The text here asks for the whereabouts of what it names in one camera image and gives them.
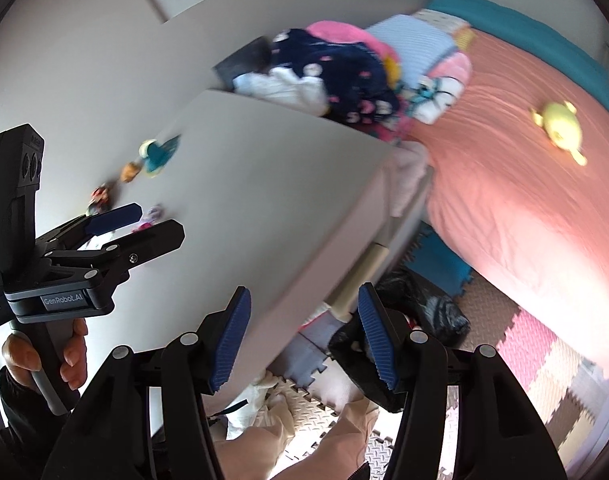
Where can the yellow soft toy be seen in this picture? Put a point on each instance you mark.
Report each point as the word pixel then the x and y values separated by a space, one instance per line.
pixel 392 67

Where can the small pink toy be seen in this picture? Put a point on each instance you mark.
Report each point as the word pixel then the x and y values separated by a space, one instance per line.
pixel 152 217

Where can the bright pink plush cushion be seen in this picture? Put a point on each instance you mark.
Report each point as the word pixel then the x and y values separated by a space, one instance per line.
pixel 339 30

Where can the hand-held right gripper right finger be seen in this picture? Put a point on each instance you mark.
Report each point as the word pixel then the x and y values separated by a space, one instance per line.
pixel 379 345

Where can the black trash bag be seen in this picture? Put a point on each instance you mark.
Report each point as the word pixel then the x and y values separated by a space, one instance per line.
pixel 429 305

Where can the yellow checked cloth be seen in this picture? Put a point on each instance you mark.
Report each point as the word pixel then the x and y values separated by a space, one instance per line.
pixel 465 37

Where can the colourful foam puzzle mat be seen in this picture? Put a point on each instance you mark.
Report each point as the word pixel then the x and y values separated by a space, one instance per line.
pixel 484 320

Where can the pale pink folded blanket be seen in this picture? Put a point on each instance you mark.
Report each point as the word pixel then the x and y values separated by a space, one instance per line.
pixel 454 67

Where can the white quilted cloth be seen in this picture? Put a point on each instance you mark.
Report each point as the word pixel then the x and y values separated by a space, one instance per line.
pixel 284 87

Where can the small orange toy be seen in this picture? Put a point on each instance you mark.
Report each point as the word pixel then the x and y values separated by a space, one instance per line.
pixel 129 171

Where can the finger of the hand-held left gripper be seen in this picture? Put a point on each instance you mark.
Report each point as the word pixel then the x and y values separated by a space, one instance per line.
pixel 154 240
pixel 114 217

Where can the navy patterned fleece garment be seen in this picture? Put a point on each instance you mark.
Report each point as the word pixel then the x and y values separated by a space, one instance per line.
pixel 324 65

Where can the pale pink fluffy cloth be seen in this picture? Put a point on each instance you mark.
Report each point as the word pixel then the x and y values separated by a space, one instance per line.
pixel 407 175

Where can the black box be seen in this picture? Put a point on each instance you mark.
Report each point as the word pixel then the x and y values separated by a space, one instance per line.
pixel 244 62

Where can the light blue dotted blanket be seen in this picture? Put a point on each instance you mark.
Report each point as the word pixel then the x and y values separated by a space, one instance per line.
pixel 419 45

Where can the white nightstand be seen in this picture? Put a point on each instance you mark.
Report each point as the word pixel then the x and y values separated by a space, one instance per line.
pixel 264 200

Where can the person's legs in beige pants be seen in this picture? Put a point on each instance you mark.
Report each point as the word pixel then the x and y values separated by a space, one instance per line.
pixel 344 435

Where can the blue figure toy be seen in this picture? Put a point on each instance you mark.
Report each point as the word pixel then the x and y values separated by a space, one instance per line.
pixel 157 152

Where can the yellow plush toy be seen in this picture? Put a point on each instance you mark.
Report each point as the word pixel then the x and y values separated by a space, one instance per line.
pixel 559 127

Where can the bed with pink sheet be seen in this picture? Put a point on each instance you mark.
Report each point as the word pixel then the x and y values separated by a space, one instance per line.
pixel 509 200

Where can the teal pillow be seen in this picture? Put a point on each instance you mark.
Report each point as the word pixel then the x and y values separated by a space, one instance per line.
pixel 534 30

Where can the person's left forearm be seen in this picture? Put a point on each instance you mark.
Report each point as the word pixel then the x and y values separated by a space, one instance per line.
pixel 19 420

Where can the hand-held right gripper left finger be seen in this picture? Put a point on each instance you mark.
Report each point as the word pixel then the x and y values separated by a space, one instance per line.
pixel 229 345

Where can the white fluffy cloth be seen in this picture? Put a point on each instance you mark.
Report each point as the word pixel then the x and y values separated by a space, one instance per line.
pixel 264 400

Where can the pink floral fleece garment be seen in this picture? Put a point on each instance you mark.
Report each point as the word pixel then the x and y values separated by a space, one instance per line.
pixel 379 127

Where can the white patterned pillow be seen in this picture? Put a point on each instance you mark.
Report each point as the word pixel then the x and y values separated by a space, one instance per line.
pixel 447 20

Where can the person's left hand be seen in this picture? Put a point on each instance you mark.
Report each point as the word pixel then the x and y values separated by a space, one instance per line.
pixel 22 357

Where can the white cartoon print blanket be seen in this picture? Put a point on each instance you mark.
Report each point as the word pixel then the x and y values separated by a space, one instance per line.
pixel 434 100

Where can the small red black toy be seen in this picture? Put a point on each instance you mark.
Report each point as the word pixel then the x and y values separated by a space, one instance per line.
pixel 100 197

